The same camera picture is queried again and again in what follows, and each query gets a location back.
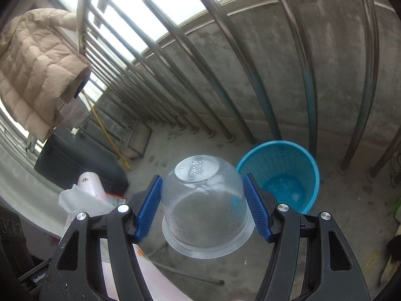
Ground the clear plastic cup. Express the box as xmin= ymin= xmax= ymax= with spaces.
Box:
xmin=161 ymin=155 xmax=254 ymax=260

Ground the white cloth glove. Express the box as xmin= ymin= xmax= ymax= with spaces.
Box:
xmin=58 ymin=185 xmax=114 ymax=217

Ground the blue plastic trash basket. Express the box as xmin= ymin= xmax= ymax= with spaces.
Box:
xmin=237 ymin=141 xmax=320 ymax=214

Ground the pink patterned tablecloth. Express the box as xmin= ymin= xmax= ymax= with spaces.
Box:
xmin=64 ymin=171 xmax=192 ymax=301

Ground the beige puffer jacket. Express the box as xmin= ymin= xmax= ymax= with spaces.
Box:
xmin=1 ymin=8 xmax=91 ymax=141

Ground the metal window railing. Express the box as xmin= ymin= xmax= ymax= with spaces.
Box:
xmin=40 ymin=0 xmax=401 ymax=181

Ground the yellow broom handle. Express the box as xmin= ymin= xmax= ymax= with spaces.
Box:
xmin=81 ymin=90 xmax=132 ymax=171

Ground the metal step frame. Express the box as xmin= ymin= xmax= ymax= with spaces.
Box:
xmin=77 ymin=99 xmax=152 ymax=160

